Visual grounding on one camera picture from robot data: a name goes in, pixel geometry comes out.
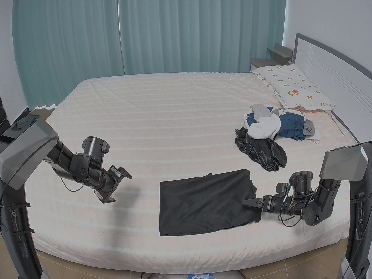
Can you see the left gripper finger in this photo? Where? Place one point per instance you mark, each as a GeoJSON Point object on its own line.
{"type": "Point", "coordinates": [124, 173]}
{"type": "Point", "coordinates": [108, 199]}

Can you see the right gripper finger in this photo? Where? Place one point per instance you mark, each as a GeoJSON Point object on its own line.
{"type": "Point", "coordinates": [251, 202]}

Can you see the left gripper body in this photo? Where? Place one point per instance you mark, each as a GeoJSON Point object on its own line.
{"type": "Point", "coordinates": [106, 183]}

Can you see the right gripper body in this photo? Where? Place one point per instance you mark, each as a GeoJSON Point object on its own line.
{"type": "Point", "coordinates": [270, 204]}

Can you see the black T-shirt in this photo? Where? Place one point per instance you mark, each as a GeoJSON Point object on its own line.
{"type": "Point", "coordinates": [203, 202]}

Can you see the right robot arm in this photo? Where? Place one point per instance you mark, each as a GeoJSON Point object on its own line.
{"type": "Point", "coordinates": [343, 161]}

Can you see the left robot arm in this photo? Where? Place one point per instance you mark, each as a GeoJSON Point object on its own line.
{"type": "Point", "coordinates": [26, 147]}

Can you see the pile of clothes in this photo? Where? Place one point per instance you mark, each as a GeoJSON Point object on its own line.
{"type": "Point", "coordinates": [267, 126]}

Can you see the black shiny garment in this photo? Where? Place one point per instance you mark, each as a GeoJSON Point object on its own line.
{"type": "Point", "coordinates": [261, 151]}

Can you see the bed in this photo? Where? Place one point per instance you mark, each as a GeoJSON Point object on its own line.
{"type": "Point", "coordinates": [162, 121]}

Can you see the white printed pillow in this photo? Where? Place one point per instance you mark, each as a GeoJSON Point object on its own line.
{"type": "Point", "coordinates": [293, 86]}

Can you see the blue-green curtain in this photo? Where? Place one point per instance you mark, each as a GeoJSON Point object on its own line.
{"type": "Point", "coordinates": [66, 39]}
{"type": "Point", "coordinates": [203, 28]}

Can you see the grey bedside table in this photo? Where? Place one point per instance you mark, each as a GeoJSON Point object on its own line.
{"type": "Point", "coordinates": [279, 54]}

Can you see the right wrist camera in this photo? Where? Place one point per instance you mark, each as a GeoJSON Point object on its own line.
{"type": "Point", "coordinates": [281, 188]}

